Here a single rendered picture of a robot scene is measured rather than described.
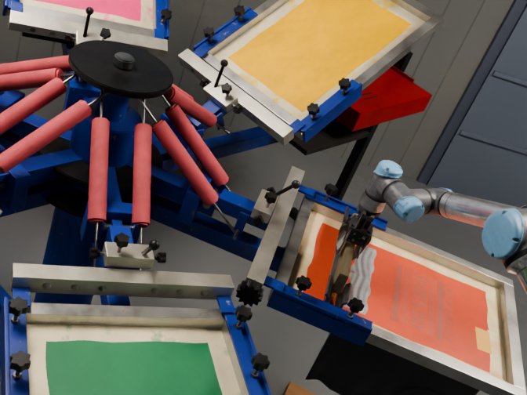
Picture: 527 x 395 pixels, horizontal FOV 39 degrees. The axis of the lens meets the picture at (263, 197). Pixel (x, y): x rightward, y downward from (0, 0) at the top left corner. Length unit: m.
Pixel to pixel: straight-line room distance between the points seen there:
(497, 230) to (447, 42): 3.11
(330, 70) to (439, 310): 1.01
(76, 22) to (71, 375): 1.50
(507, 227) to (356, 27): 1.44
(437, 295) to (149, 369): 1.07
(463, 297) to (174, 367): 1.11
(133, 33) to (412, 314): 1.47
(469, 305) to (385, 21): 1.18
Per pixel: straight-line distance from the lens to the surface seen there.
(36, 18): 2.80
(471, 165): 5.28
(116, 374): 1.82
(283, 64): 2.89
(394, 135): 5.08
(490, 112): 5.10
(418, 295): 2.46
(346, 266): 2.23
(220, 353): 1.94
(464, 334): 2.43
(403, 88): 3.50
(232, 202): 2.31
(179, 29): 4.66
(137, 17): 3.02
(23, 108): 2.20
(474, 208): 2.08
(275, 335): 3.50
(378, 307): 2.32
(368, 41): 2.98
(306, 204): 2.54
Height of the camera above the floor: 2.31
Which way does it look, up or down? 32 degrees down
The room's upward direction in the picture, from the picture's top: 22 degrees clockwise
